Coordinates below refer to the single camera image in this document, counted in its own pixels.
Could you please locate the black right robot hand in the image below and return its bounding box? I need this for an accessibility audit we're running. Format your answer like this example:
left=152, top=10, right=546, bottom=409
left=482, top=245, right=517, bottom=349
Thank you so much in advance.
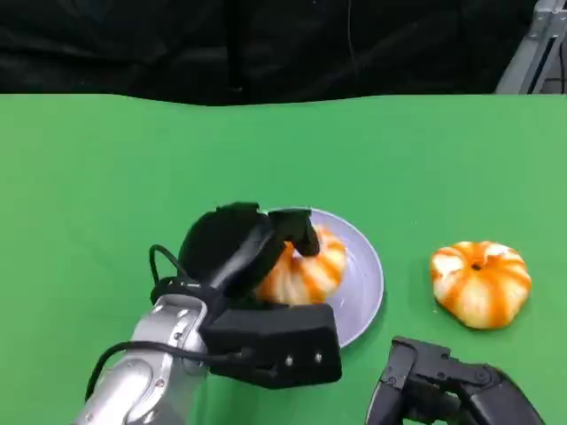
left=366, top=336, right=547, bottom=425

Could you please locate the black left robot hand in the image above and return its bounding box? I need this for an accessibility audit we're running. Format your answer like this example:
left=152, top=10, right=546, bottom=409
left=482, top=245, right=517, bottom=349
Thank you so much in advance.
left=179, top=202, right=321, bottom=307

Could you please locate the orange white toy bread roll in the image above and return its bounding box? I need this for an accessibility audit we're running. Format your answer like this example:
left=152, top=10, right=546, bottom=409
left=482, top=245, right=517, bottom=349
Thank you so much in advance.
left=255, top=225, right=347, bottom=306
left=429, top=241, right=532, bottom=330

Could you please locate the green table cloth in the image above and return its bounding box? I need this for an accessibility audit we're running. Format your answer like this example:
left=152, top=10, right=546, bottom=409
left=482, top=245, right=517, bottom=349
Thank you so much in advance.
left=0, top=92, right=567, bottom=425

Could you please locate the lilac plate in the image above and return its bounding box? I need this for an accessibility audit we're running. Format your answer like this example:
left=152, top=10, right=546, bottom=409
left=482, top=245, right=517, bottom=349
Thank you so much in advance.
left=260, top=207, right=385, bottom=350

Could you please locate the black backdrop curtain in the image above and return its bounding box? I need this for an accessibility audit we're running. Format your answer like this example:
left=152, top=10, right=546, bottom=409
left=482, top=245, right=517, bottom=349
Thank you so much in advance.
left=0, top=0, right=544, bottom=106

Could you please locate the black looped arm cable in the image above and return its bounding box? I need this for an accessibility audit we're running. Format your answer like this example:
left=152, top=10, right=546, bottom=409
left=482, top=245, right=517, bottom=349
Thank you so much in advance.
left=149, top=243, right=205, bottom=296

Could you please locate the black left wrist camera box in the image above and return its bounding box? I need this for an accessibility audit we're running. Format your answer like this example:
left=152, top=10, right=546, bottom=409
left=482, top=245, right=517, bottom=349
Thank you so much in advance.
left=199, top=303, right=344, bottom=390

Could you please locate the black camera cable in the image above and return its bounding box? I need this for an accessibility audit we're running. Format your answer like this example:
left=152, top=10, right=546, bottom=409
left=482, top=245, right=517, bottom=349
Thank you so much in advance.
left=84, top=340, right=254, bottom=402

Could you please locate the thin hanging cord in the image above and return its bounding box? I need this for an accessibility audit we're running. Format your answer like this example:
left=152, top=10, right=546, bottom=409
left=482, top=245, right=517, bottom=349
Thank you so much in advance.
left=346, top=0, right=358, bottom=63

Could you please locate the grey aluminium frame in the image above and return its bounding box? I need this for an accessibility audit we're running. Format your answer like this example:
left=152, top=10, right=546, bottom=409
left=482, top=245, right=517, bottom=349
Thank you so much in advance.
left=494, top=0, right=567, bottom=95

